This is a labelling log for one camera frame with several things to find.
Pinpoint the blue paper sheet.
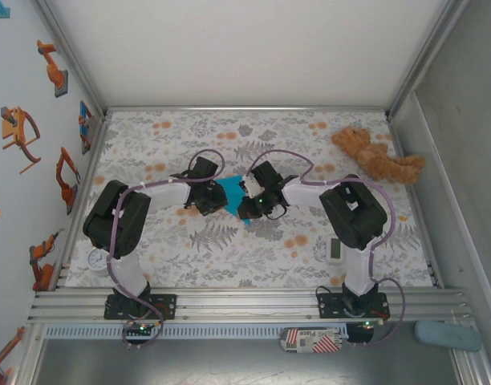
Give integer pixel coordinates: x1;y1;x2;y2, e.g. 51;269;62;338
217;176;254;226

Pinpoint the floral print table mat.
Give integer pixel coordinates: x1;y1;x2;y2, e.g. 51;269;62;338
64;108;435;290

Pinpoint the thin aluminium crossbar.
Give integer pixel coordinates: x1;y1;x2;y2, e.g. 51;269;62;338
107;105;389;114

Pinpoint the white digital timer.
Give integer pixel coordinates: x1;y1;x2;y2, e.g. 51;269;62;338
324;236;346;265

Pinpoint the brown teddy bear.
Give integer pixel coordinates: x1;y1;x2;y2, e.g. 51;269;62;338
330;126;426;185

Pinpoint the blue and orange sticker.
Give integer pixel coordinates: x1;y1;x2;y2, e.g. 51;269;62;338
79;99;100;156

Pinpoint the white round clock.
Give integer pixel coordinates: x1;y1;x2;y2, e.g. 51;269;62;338
87;247;110;276

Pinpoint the newspaper print pencil case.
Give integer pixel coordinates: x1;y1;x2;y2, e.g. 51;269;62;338
279;327;345;355

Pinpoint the small LED circuit board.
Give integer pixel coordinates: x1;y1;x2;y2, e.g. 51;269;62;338
124;320;158;336
355;318;385;332

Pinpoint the orange curved machine sticker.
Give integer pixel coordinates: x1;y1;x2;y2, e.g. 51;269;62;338
0;106;42;174

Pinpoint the blue sponge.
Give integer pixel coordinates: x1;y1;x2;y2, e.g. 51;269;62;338
414;319;482;353

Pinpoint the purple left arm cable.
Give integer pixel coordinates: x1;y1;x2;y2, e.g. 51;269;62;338
108;148;226;350

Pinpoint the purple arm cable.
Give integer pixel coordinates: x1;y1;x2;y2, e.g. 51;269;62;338
249;148;409;348
108;148;226;350

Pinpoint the wide aluminium frame rail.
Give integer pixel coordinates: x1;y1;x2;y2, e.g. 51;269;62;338
26;286;477;324

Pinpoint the thin black wire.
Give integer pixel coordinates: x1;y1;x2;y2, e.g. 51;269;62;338
315;278;349;300

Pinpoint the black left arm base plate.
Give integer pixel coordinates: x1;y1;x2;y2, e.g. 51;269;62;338
103;294;178;321

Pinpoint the white slotted cable duct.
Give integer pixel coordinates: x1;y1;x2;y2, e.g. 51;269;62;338
44;324;351;338

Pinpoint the aluminium side rail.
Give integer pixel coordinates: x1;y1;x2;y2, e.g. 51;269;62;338
387;114;445;290
52;114;112;290

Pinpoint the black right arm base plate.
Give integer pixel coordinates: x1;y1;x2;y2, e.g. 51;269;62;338
317;292;390;321

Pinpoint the aluminium frame post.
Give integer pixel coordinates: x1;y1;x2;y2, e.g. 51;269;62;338
383;0;471;121
32;0;110;120

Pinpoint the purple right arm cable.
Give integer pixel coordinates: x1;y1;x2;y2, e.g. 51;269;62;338
249;148;409;348

